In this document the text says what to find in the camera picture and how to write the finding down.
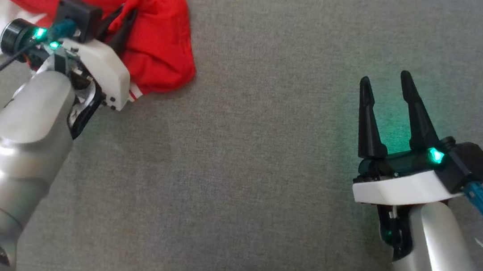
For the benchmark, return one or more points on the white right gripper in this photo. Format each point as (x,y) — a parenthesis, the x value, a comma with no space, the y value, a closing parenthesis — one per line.
(397,188)

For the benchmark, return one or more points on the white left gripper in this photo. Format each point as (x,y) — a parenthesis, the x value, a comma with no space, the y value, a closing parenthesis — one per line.
(104,71)

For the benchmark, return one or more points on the red white basketball jersey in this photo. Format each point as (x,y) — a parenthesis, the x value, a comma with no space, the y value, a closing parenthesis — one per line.
(161,46)

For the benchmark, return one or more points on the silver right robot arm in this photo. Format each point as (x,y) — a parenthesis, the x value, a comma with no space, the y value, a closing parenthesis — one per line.
(439,264)

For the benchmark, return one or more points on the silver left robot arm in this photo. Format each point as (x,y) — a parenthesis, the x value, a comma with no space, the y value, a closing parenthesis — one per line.
(19,152)

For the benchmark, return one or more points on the grey sofa seat cushion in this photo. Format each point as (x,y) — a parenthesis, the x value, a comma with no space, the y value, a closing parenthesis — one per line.
(266,156)

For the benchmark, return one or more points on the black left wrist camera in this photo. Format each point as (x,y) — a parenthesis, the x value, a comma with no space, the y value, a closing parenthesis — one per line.
(79,15)

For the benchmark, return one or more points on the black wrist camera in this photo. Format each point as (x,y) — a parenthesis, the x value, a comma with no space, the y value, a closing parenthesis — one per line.
(79,15)
(467,163)

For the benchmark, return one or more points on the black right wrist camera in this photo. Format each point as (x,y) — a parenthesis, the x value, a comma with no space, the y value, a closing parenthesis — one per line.
(467,163)

